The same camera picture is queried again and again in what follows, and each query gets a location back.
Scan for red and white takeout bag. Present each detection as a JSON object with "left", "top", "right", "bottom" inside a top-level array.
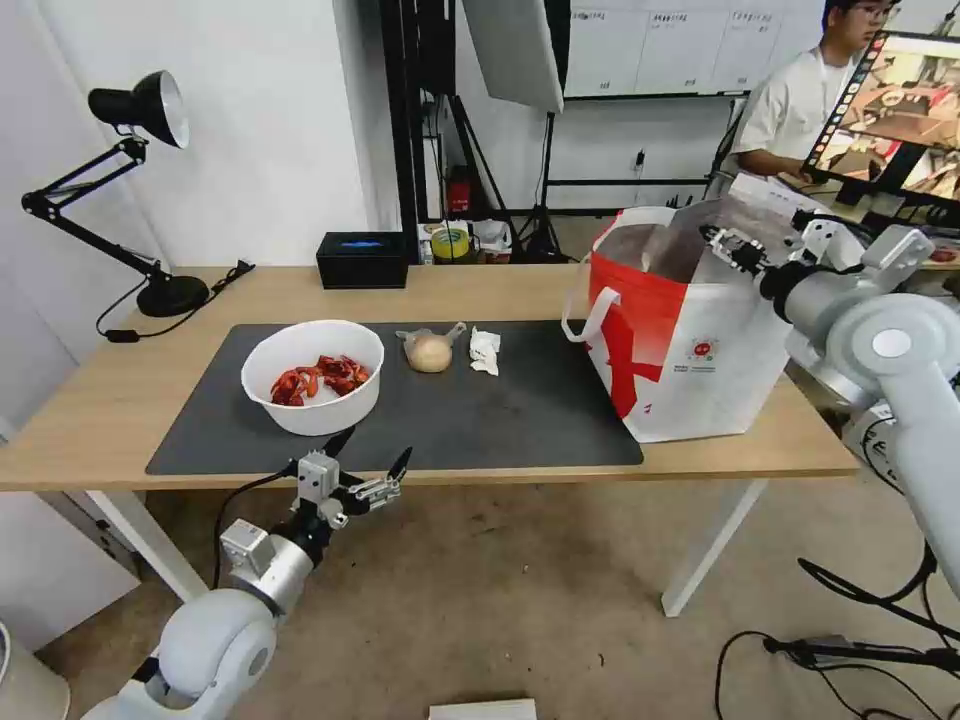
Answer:
[{"left": 562, "top": 196, "right": 796, "bottom": 445}]

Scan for bun in clear plastic bag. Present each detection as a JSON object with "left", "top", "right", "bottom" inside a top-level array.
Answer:
[{"left": 395, "top": 322, "right": 468, "bottom": 374}]

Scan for white paper bowl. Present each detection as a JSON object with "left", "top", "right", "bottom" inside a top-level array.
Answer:
[{"left": 239, "top": 320, "right": 386, "bottom": 437}]

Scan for white paper sheet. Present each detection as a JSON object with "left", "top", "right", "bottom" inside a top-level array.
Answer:
[{"left": 731, "top": 172, "right": 835, "bottom": 220}]

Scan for red crayfish shell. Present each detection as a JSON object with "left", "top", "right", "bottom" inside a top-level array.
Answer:
[
  {"left": 314, "top": 354, "right": 373, "bottom": 395},
  {"left": 269, "top": 365, "right": 320, "bottom": 408}
]

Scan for black table mat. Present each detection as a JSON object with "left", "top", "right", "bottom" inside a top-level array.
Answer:
[{"left": 144, "top": 320, "right": 645, "bottom": 477}]

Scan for person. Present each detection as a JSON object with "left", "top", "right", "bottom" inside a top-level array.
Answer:
[{"left": 731, "top": 0, "right": 894, "bottom": 181}]

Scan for crumpled white tissue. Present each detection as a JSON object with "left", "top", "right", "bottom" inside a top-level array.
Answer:
[{"left": 468, "top": 326, "right": 502, "bottom": 376}]

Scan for black box with blue light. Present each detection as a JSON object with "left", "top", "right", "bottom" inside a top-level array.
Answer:
[{"left": 316, "top": 232, "right": 409, "bottom": 291}]

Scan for black light tripod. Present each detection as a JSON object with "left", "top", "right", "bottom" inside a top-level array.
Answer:
[{"left": 515, "top": 110, "right": 573, "bottom": 264}]

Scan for whiteboard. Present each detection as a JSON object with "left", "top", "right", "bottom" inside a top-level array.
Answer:
[{"left": 563, "top": 0, "right": 826, "bottom": 100}]

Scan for computer monitor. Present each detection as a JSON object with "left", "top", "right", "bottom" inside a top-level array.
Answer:
[{"left": 798, "top": 29, "right": 960, "bottom": 208}]

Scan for green tape roll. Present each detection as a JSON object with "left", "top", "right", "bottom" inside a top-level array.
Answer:
[{"left": 431, "top": 224, "right": 472, "bottom": 265}]

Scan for black desk lamp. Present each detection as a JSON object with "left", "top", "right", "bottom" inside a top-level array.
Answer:
[{"left": 20, "top": 69, "right": 211, "bottom": 318}]

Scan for wooden table with white legs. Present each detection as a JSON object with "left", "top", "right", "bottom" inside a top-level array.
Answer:
[{"left": 0, "top": 263, "right": 860, "bottom": 618}]

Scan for white robot front shell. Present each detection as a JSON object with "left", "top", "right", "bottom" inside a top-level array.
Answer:
[{"left": 428, "top": 698, "right": 538, "bottom": 720}]

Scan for white cabinet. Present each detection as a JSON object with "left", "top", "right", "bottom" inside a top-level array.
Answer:
[{"left": 0, "top": 487, "right": 144, "bottom": 654}]

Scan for white softbox panel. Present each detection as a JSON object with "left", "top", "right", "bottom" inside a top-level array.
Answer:
[{"left": 461, "top": 0, "right": 565, "bottom": 114}]

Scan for white round bin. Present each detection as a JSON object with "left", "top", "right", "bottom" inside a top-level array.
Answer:
[{"left": 0, "top": 620, "right": 70, "bottom": 720}]

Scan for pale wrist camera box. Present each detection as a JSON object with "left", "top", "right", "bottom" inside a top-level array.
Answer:
[{"left": 296, "top": 452, "right": 340, "bottom": 502}]

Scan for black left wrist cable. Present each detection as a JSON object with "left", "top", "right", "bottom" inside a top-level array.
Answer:
[{"left": 217, "top": 466, "right": 301, "bottom": 594}]

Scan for black lamp power cable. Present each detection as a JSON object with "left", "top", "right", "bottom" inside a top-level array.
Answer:
[{"left": 95, "top": 258, "right": 256, "bottom": 345}]

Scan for black metal frame post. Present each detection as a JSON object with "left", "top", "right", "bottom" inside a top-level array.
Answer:
[{"left": 380, "top": 0, "right": 451, "bottom": 265}]

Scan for black floor cables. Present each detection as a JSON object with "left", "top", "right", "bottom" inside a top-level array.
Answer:
[{"left": 714, "top": 554, "right": 960, "bottom": 720}]

